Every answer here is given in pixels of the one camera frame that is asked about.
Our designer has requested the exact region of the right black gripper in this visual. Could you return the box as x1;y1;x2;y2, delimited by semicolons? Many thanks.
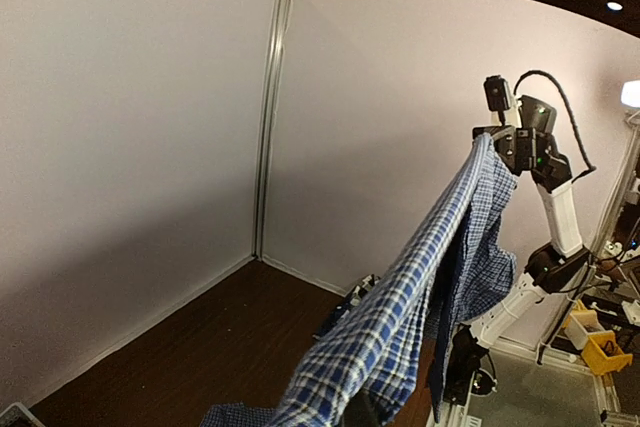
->
472;125;537;172

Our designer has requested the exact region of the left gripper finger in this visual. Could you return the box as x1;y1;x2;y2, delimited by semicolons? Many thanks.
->
342;394;381;427

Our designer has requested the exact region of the blue small-check shirt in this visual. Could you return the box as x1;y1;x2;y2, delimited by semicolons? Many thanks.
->
202;134;516;426

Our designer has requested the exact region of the black white plaid shirt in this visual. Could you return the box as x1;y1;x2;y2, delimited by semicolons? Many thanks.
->
349;274;380;306

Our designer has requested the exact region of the yellow plastic bin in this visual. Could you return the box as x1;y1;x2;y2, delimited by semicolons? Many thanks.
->
581;332;633;376

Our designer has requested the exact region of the light blue plastic basket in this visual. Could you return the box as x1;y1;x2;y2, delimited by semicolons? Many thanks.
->
0;403;42;427

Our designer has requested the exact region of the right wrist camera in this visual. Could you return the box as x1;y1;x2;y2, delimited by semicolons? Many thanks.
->
483;75;522;128

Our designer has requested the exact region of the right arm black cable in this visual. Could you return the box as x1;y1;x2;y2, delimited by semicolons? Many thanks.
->
514;69;598;183

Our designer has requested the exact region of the left aluminium frame post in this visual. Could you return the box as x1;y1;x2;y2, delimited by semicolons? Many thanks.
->
252;0;292;260

